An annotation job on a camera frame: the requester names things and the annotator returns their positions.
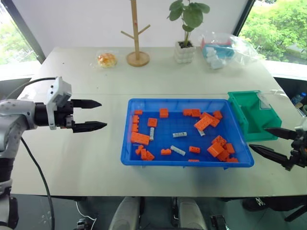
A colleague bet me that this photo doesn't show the large orange building block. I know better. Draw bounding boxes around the large orange building block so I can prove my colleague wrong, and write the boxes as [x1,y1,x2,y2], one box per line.
[130,131,151,146]
[207,141,225,158]

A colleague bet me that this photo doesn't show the clear water bottle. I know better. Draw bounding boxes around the clear water bottle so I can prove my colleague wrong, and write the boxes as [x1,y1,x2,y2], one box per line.
[291,93,304,105]

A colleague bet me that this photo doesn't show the white bubble plant pot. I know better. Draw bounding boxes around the white bubble plant pot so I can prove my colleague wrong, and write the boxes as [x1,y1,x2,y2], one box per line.
[173,40,197,64]

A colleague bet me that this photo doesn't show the green plastic bin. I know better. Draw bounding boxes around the green plastic bin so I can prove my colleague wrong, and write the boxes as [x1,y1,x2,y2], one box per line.
[227,90,283,142]

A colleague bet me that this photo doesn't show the black window post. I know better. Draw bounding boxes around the black window post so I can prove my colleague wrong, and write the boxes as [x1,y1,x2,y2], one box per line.
[4,0,47,64]
[231,0,256,37]

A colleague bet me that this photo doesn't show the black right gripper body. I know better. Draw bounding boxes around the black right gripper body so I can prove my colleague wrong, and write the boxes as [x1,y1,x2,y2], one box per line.
[286,130,307,172]

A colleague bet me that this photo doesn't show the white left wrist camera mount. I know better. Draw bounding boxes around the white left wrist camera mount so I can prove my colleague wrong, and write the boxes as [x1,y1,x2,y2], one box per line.
[45,76,73,130]

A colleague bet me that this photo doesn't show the wrapped orange bread bun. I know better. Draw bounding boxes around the wrapped orange bread bun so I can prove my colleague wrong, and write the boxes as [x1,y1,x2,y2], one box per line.
[90,48,119,70]

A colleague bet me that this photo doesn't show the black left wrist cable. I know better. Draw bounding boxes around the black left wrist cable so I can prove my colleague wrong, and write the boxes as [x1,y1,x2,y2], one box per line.
[4,77,58,100]

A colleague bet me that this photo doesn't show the black shoe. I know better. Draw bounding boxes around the black shoe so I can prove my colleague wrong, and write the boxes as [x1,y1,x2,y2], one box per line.
[242,196,270,212]

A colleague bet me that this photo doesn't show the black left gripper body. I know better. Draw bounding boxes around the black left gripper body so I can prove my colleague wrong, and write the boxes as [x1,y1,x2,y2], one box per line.
[55,100,75,132]

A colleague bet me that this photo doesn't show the black chair base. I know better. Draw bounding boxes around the black chair base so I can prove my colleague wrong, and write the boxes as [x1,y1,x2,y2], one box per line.
[283,205,307,222]

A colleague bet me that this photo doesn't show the grey rounded leg shell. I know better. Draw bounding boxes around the grey rounded leg shell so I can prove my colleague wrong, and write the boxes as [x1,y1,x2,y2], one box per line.
[178,196,208,230]
[108,196,141,230]

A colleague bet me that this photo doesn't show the thin white cable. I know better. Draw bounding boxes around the thin white cable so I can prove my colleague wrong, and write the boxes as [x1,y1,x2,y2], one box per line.
[76,200,97,222]

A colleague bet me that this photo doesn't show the clear plastic bag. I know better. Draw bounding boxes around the clear plastic bag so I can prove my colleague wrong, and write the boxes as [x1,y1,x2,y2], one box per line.
[199,31,261,70]

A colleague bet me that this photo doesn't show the black hanging arm cable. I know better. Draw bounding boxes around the black hanging arm cable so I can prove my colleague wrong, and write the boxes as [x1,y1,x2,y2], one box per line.
[20,137,56,230]

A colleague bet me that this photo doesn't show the green leafy plant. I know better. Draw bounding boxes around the green leafy plant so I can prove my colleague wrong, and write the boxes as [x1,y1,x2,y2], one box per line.
[166,0,211,47]

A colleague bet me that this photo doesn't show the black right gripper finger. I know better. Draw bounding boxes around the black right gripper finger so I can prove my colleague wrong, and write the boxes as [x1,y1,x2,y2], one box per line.
[248,143,292,169]
[263,127,298,141]

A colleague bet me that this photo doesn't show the white foam pieces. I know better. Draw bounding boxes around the white foam pieces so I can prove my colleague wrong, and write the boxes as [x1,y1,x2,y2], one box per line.
[205,46,226,70]

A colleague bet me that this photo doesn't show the blue item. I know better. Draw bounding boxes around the blue item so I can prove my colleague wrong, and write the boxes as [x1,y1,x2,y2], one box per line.
[202,43,236,60]

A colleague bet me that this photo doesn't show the wooden branch stand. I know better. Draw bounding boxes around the wooden branch stand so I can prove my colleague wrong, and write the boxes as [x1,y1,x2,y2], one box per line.
[120,0,152,67]

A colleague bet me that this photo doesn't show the blue plastic tray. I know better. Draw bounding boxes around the blue plastic tray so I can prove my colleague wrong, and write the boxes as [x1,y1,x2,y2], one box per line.
[119,97,255,169]

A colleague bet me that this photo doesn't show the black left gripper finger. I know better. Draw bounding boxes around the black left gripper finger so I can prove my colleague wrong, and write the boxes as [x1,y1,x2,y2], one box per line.
[72,99,103,110]
[72,121,108,134]

